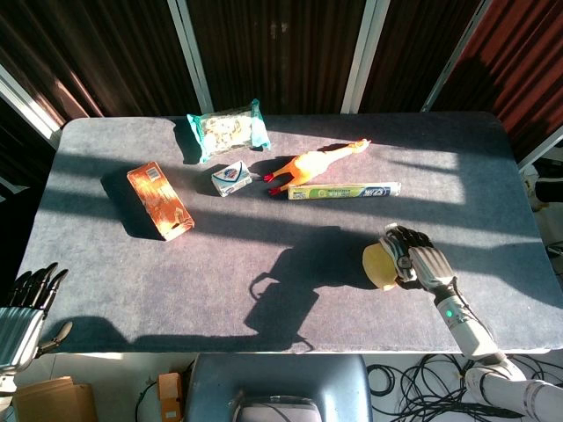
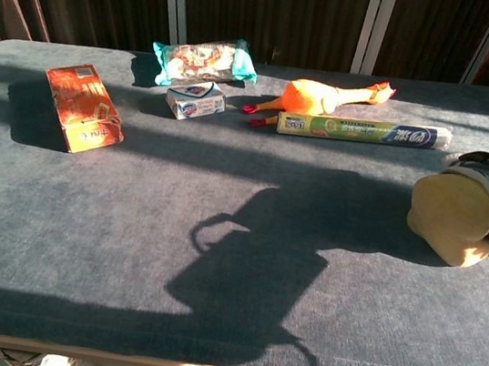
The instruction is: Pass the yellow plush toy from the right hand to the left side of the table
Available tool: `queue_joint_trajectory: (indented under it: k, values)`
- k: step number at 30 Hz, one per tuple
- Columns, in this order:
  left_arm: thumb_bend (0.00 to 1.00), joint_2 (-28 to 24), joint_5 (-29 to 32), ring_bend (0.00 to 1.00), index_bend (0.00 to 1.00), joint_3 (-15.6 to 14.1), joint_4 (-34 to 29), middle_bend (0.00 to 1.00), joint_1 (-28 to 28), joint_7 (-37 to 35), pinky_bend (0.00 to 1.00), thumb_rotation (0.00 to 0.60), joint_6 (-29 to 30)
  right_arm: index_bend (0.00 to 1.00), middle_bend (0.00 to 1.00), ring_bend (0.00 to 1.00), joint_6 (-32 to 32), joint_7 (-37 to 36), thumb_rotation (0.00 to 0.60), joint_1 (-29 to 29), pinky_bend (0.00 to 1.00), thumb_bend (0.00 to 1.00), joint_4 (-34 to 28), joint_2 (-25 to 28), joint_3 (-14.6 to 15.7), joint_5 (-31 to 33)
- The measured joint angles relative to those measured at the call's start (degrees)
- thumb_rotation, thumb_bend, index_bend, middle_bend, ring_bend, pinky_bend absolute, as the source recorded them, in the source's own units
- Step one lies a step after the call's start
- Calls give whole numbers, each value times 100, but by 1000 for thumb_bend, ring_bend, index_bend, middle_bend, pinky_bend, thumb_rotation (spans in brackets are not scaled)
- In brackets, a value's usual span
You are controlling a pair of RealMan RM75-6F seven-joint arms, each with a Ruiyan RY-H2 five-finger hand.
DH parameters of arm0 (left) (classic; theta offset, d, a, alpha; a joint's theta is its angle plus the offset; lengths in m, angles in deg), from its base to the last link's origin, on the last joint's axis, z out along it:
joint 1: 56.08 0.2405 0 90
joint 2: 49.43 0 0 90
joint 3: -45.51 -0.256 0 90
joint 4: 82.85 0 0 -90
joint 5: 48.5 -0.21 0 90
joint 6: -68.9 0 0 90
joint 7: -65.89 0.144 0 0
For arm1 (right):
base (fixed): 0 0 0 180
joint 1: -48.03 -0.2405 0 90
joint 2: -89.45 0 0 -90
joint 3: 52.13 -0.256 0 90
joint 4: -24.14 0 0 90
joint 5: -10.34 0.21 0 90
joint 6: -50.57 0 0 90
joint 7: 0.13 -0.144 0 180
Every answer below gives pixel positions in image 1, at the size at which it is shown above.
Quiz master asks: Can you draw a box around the reddish brown curtain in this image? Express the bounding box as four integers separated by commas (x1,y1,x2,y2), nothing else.
433,0,563,162

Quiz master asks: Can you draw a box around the white window frame post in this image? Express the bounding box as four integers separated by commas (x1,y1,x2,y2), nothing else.
166,0,216,114
420,0,493,113
516,135,563,171
340,0,391,114
0,63,62,146

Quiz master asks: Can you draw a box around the teal snack bag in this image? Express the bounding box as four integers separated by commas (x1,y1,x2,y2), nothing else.
186,98,272,164

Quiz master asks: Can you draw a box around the grey chest camera housing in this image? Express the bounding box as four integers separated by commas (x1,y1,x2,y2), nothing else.
231,389,323,422

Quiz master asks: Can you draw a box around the black cable loop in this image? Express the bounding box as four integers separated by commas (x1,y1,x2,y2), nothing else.
366,363,398,396

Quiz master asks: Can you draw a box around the white blue soap box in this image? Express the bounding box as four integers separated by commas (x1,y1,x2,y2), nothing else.
210,160,254,198

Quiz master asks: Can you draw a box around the small orange box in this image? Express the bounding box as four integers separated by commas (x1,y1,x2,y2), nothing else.
157,372,184,421

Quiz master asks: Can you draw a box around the thin black cable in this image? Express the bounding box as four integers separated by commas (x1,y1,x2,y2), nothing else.
134,380,159,422

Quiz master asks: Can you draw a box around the yellow plush toy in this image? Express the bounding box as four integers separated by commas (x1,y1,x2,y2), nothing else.
362,235,417,294

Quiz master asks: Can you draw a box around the green blue cling film roll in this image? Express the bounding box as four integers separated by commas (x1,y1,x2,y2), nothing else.
288,182,402,201

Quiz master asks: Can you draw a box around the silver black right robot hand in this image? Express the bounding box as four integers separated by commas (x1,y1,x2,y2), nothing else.
384,222,458,295

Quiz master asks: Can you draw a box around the dark grey felt table cloth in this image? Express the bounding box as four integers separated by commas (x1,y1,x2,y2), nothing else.
17,112,563,355

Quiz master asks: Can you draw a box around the orange rubber chicken toy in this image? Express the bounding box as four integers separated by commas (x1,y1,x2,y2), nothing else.
262,138,372,196

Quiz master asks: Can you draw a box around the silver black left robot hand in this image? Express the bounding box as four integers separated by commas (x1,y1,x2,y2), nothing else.
0,262,74,375

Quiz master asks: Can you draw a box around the dark brown curtain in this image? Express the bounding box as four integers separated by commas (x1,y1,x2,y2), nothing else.
0,0,202,119
359,0,481,114
186,0,367,116

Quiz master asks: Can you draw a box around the black cable tangle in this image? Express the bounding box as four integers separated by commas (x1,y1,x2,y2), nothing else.
395,351,529,422

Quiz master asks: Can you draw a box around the orange rectangular carton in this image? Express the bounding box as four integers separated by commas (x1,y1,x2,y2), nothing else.
126,161,196,242

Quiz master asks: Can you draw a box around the brown cardboard box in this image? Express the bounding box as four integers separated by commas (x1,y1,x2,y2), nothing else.
11,375,99,422

